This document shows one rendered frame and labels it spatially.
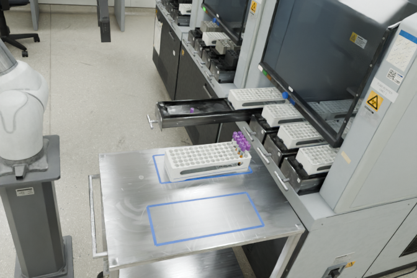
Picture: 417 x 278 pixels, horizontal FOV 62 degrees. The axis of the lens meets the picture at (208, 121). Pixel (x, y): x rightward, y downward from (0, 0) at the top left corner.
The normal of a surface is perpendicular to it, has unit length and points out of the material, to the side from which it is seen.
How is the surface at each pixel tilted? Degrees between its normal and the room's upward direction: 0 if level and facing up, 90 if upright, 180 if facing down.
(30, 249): 90
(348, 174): 90
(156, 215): 0
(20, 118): 71
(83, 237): 0
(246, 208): 0
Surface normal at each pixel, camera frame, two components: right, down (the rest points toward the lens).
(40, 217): 0.33, 0.58
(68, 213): 0.15, -0.81
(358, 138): -0.93, 0.08
